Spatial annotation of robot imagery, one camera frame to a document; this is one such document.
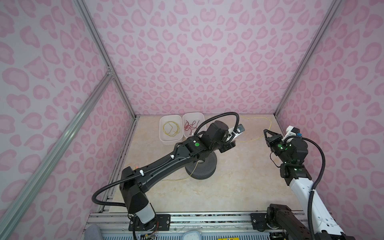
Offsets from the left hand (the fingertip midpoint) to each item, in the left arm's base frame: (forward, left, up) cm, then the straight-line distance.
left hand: (231, 131), depth 70 cm
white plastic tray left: (+27, +35, -31) cm, 54 cm away
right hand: (+3, -17, -2) cm, 17 cm away
